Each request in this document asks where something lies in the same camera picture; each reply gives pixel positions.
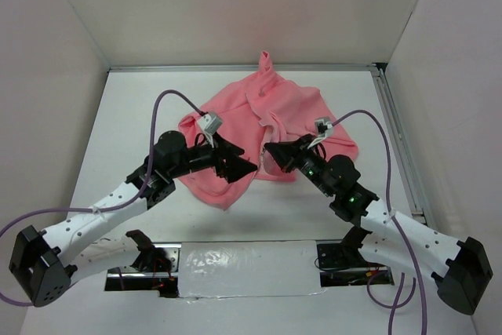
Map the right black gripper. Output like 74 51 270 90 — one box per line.
265 133 335 197

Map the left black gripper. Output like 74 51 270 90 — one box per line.
169 131 257 184

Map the pink zip jacket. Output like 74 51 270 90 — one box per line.
180 52 335 209

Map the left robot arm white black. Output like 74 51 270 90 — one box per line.
9 131 257 308

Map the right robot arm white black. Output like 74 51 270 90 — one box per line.
264 134 493 315

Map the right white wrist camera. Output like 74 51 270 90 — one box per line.
307 117 334 149

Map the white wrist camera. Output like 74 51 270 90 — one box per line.
197 111 223 147
307 117 334 149

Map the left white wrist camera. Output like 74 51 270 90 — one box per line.
197 111 223 147

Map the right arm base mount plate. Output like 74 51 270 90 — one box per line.
314 241 394 288

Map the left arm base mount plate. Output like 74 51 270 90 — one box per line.
104 242 181 298

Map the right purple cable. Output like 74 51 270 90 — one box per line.
325 109 428 335

